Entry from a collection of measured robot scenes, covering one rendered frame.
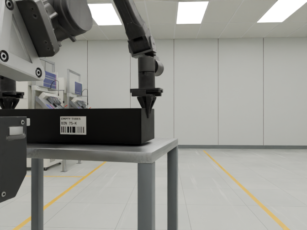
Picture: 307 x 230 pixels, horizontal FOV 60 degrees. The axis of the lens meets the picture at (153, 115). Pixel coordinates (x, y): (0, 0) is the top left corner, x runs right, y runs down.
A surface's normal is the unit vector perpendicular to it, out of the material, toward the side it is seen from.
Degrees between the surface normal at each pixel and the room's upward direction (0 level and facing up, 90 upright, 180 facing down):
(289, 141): 90
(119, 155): 90
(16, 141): 90
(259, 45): 90
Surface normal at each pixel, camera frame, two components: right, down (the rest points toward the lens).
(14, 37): 0.97, 0.00
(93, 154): -0.25, 0.00
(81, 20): 0.91, -0.18
